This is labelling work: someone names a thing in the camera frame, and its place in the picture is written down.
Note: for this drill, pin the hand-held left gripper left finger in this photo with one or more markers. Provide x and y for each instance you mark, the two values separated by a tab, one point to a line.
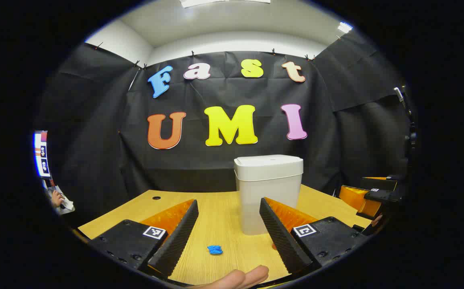
175	241

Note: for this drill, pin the black backdrop cloth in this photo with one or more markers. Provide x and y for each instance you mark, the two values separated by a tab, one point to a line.
215	168

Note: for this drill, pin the ceiling light panel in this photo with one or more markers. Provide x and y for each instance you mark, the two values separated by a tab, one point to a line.
344	27
223	2

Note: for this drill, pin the white desktop garbage bin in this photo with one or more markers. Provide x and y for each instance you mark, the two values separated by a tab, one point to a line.
270	188

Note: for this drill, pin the wooden desktop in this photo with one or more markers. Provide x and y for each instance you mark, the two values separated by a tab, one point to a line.
223	224

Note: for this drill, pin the blue paper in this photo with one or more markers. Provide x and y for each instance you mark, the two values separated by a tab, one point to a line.
215	249

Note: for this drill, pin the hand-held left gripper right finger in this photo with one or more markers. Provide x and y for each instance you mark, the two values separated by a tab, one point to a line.
281	237

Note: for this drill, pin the computer monitor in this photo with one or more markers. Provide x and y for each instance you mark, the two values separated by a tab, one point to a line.
42	154

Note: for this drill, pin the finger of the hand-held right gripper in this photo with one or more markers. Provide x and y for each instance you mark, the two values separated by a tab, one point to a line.
380	182
354	197

